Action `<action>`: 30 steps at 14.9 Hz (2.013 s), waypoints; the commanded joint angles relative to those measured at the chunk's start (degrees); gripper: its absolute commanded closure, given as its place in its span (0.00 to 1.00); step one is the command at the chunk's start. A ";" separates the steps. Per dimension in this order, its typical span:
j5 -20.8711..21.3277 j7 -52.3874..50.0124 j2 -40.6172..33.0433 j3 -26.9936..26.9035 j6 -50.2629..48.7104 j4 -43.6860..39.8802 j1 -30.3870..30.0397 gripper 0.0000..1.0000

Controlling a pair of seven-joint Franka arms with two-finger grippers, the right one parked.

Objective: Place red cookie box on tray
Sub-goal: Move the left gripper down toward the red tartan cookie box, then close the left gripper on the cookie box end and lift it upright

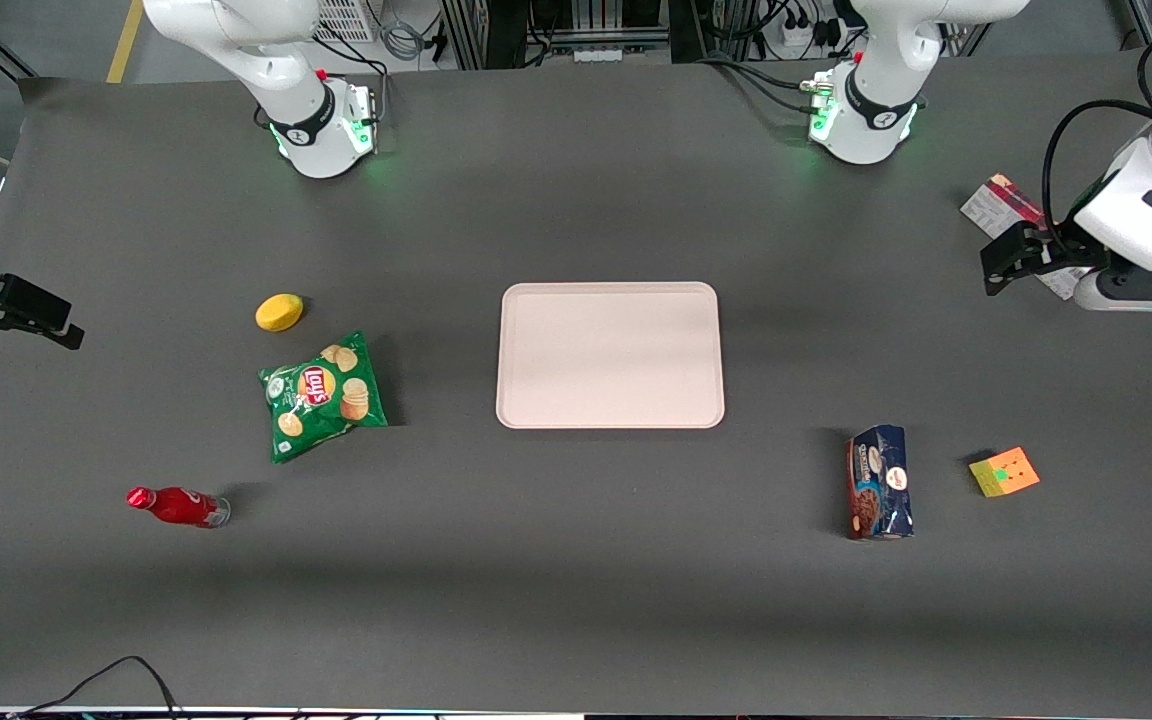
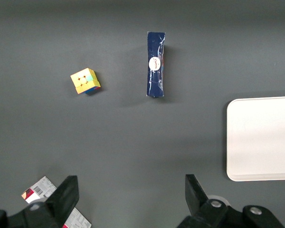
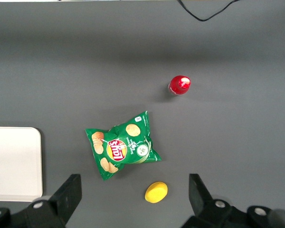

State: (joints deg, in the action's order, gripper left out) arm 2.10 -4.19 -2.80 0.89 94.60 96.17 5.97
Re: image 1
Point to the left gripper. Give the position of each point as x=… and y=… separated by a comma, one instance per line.
x=1054, y=251

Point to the red cookie box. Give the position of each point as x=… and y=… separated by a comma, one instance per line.
x=999, y=202

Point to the blue cookie package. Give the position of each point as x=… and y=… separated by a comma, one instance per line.
x=879, y=485

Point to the pale pink plastic tray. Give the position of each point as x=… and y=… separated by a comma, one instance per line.
x=610, y=355

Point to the white perforated box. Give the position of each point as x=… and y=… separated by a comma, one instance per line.
x=346, y=18

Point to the colourful puzzle cube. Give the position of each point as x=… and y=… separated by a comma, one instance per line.
x=1004, y=473

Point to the red cola bottle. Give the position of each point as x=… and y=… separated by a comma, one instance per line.
x=176, y=506

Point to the yellow toy lemon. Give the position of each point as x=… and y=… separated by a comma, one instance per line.
x=279, y=312

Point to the white power strip with plugs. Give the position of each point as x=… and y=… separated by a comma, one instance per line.
x=798, y=34

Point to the green Lay's chips bag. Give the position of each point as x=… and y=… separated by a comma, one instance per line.
x=321, y=398

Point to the small white power strip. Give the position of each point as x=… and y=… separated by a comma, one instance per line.
x=600, y=54

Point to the black metal equipment rack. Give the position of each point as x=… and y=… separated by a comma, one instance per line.
x=484, y=30

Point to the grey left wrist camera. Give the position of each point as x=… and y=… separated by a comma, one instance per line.
x=1136, y=291

